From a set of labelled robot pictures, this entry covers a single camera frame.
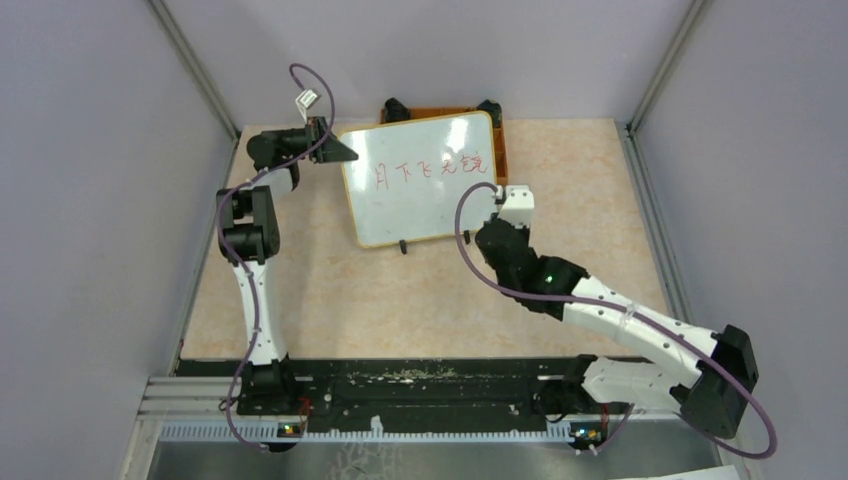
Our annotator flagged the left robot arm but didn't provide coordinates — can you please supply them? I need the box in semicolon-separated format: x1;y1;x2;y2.
215;116;358;414

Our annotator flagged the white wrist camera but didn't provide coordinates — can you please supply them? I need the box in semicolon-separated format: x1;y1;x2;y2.
495;185;535;230
295;89;321;122

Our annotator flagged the dark object in tray right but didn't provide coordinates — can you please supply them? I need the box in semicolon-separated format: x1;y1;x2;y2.
476;99;503;129

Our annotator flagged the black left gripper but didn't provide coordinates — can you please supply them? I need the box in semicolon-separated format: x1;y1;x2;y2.
275;116;360;163

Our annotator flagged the black object in tray left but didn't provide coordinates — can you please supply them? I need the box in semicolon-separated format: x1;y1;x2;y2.
383;97;411;124

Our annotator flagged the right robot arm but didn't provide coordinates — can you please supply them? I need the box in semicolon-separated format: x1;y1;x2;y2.
474;218;761;439

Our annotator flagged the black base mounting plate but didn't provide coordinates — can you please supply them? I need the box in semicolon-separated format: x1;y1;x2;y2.
175;355;628;440

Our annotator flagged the white whiteboard with yellow frame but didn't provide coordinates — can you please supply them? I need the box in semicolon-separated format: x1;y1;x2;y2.
339;111;496;248

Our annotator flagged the white slotted cable duct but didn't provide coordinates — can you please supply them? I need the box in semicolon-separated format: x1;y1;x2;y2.
159;421;575;444

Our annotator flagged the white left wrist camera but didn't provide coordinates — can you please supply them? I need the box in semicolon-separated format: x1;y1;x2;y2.
295;89;321;122

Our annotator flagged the aluminium frame rail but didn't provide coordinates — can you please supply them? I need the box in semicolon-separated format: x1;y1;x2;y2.
137;377;232;420

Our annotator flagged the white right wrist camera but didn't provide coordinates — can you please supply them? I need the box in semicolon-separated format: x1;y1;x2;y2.
495;185;535;230

